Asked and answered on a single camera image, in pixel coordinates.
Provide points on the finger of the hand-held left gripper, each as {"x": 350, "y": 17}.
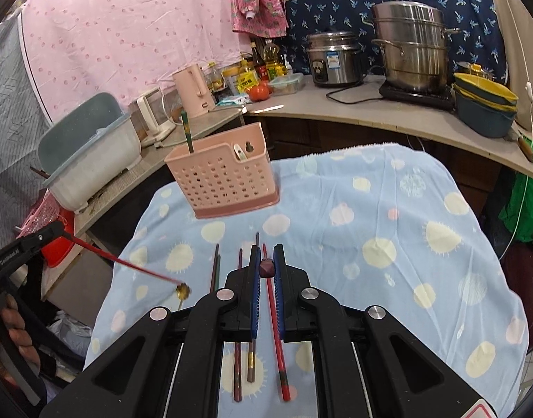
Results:
{"x": 44, "y": 234}

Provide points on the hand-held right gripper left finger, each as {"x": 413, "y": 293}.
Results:
{"x": 255, "y": 300}

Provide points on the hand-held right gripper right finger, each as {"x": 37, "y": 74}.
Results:
{"x": 279, "y": 300}

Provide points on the dark green chopstick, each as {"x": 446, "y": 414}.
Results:
{"x": 214, "y": 270}

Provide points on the red chopstick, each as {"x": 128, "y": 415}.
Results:
{"x": 278, "y": 357}

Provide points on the dark brown chopstick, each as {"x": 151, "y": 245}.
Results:
{"x": 250, "y": 365}

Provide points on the pink plastic utensil basket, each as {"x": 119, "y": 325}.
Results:
{"x": 218, "y": 183}

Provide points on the person's left hand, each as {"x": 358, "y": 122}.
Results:
{"x": 15, "y": 318}

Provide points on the pink plastic crate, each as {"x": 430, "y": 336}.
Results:
{"x": 42, "y": 217}

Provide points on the dark brown stick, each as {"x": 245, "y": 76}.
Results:
{"x": 39, "y": 172}

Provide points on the grey-blue dish drainer box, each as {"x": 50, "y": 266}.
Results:
{"x": 88, "y": 170}

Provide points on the white plastic bag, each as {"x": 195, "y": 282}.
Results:
{"x": 68, "y": 328}

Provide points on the blue printed table cloth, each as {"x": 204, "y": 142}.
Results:
{"x": 357, "y": 248}

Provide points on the grey patterned cloth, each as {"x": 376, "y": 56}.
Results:
{"x": 9, "y": 117}

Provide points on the white electric jug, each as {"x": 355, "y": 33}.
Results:
{"x": 155, "y": 126}

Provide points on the green patterned chopstick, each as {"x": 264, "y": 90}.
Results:
{"x": 189, "y": 139}

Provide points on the pale flat utensil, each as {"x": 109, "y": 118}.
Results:
{"x": 266, "y": 108}

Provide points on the blue and white tissue pack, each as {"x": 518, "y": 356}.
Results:
{"x": 231, "y": 101}

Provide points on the pink electric kettle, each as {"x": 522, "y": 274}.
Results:
{"x": 192, "y": 91}

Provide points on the red tomato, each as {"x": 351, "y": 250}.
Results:
{"x": 260, "y": 92}

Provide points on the clear food container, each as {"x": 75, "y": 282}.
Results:
{"x": 286, "y": 85}

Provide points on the pink dotted curtain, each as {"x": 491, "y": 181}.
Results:
{"x": 118, "y": 30}

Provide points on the yellow seasoning packet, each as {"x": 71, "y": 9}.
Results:
{"x": 246, "y": 80}

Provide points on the white and yellow can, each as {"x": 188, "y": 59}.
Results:
{"x": 230, "y": 80}

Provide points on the dark sauce bottle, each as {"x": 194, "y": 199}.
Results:
{"x": 254, "y": 59}

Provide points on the steel rice cooker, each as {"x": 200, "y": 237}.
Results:
{"x": 336, "y": 65}

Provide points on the yellow oil bottle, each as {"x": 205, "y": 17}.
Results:
{"x": 270, "y": 56}

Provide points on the black induction cooktop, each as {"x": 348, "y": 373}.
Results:
{"x": 423, "y": 98}

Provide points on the green plastic bag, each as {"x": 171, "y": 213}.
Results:
{"x": 527, "y": 209}

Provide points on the steel steamer pot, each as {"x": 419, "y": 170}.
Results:
{"x": 414, "y": 52}

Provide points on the yellow bowl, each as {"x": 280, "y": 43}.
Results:
{"x": 484, "y": 89}

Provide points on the navy printed cloth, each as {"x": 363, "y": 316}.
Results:
{"x": 336, "y": 8}

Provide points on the pink floral garment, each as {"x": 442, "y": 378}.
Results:
{"x": 253, "y": 0}

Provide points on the beige curtain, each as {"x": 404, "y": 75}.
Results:
{"x": 527, "y": 30}

